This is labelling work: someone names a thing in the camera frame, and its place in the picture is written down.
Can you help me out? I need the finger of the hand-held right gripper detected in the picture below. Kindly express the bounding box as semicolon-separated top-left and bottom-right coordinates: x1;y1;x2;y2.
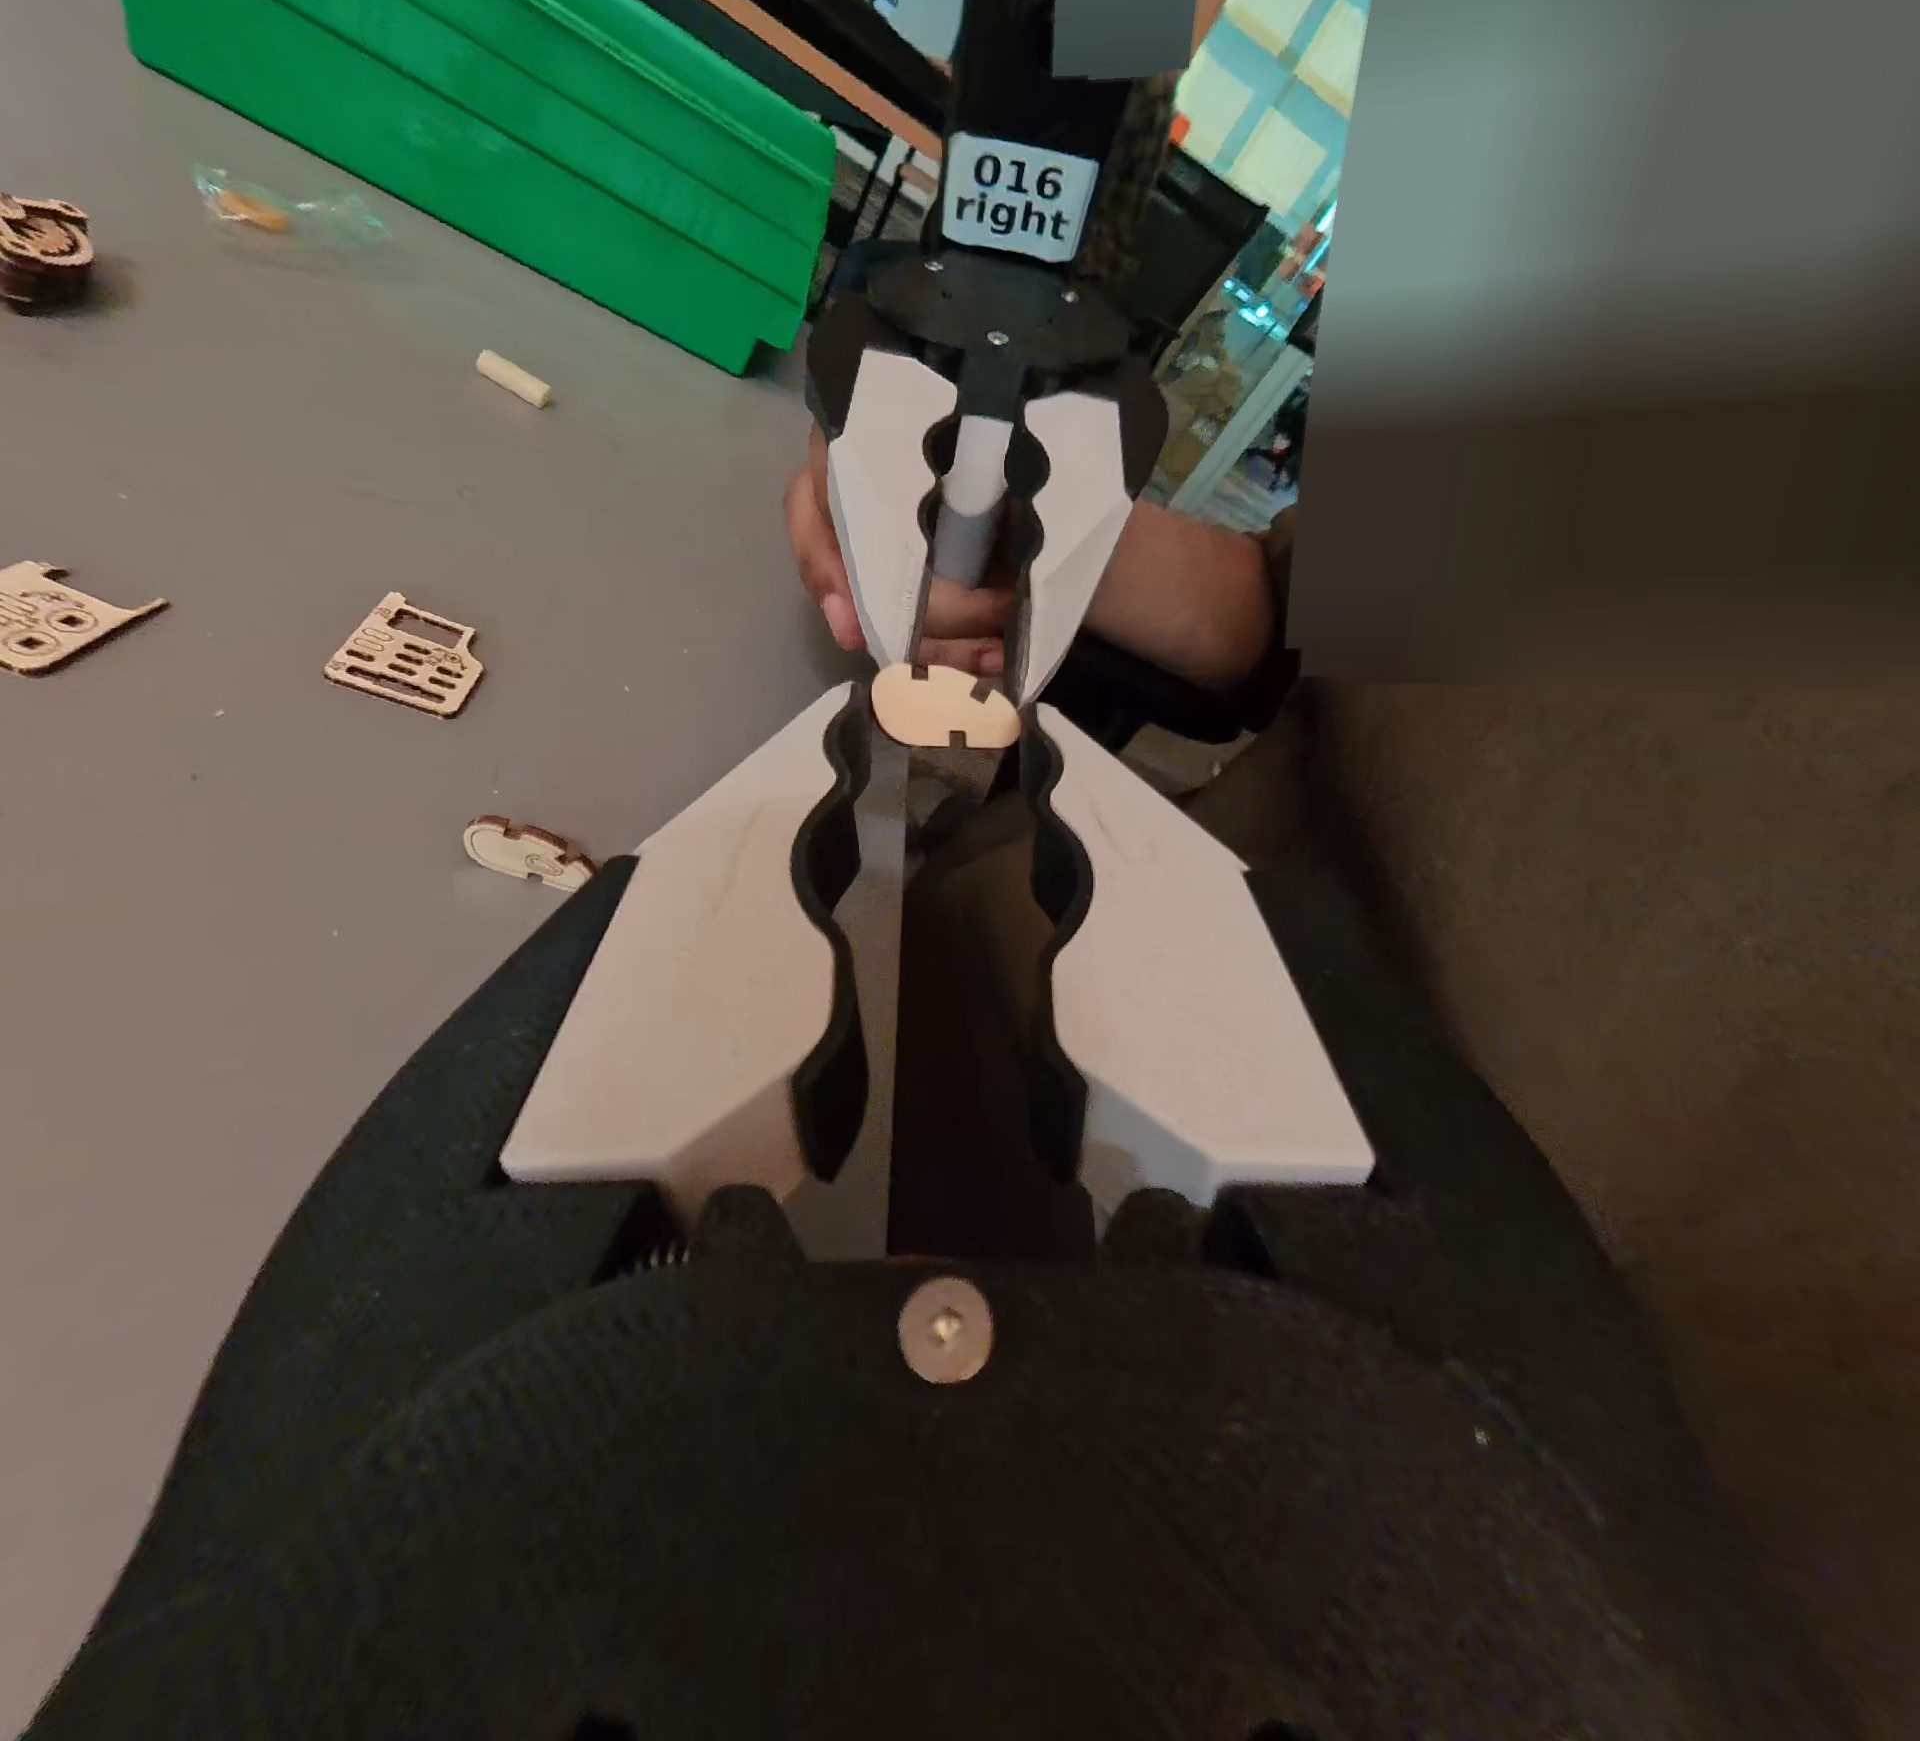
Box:
997;383;1138;711
824;348;976;684

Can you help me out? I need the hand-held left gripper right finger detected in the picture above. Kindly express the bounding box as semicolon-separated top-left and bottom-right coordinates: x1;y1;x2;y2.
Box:
1023;703;1376;1240

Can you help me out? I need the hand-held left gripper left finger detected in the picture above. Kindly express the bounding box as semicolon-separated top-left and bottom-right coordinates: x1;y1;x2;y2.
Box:
499;687;879;1267

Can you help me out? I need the oval wooden piece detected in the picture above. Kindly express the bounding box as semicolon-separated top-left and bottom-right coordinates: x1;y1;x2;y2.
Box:
869;661;1025;750

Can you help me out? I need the person's right forearm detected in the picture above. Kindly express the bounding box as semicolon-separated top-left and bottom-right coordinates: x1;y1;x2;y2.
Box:
1081;502;1278;693

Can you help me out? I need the person's right hand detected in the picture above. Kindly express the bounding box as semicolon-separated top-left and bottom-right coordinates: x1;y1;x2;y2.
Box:
782;466;1012;681

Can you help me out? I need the rounded notched wooden piece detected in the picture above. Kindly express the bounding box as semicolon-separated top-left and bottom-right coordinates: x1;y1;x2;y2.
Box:
462;814;597;891

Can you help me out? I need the wooden piece with slot cutouts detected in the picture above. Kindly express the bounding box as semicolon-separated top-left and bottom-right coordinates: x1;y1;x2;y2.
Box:
325;592;486;719

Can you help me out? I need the green plastic bin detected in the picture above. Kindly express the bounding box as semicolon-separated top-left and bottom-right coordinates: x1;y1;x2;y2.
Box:
81;0;837;379

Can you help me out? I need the clear plastic bag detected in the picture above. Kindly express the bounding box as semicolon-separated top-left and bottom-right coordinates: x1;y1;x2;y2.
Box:
192;162;395;249

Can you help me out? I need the wooden piece with round cutouts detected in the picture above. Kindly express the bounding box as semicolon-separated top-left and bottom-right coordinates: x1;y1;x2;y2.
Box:
0;559;170;678

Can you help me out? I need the small wooden model part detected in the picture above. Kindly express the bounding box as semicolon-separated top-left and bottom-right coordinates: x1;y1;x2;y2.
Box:
0;192;94;314

